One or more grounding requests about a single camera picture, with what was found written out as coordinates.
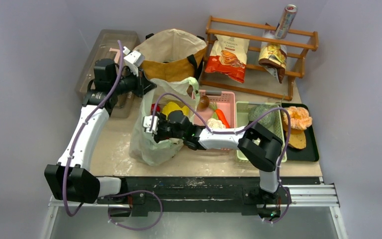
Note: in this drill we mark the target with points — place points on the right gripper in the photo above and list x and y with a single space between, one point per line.
161 128

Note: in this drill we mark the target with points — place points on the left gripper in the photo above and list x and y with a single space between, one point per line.
143 85

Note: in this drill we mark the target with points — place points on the toy napa cabbage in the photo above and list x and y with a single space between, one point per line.
174 106

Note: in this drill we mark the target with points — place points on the green plastic grocery bag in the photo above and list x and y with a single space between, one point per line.
142 145

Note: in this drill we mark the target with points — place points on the toy melon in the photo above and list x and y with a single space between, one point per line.
256 111

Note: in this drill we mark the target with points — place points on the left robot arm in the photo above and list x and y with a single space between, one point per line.
69 179

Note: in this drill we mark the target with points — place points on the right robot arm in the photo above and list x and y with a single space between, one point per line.
261 147

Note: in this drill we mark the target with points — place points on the brown paper tote bag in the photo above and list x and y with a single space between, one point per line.
172 55

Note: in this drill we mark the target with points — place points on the toy brown onion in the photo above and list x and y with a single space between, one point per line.
204 103

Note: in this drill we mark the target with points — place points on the toy cauliflower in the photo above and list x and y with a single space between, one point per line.
215 124

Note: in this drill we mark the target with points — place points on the toy carrot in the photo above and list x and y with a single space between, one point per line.
219 115

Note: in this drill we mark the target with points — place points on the translucent storage box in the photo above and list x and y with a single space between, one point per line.
106 46

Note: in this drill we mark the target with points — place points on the pink plastic basket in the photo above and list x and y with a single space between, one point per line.
222 105

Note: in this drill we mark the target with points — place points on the green plastic basket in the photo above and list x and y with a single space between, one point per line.
242 109

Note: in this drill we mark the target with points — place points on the cassava chips bag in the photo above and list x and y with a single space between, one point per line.
228 56

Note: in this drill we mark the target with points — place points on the wooden rack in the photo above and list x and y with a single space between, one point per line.
298 44

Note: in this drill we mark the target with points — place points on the brown snack bag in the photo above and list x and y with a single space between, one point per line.
273 57

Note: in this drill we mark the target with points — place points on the bread slice near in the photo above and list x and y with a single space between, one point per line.
297 139

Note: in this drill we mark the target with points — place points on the black tray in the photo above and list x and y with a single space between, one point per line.
310 153

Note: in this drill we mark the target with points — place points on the drink can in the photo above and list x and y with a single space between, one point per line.
285 21

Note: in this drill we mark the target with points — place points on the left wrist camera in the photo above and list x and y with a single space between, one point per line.
133 59

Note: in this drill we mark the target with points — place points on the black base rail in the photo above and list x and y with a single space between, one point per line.
198 195

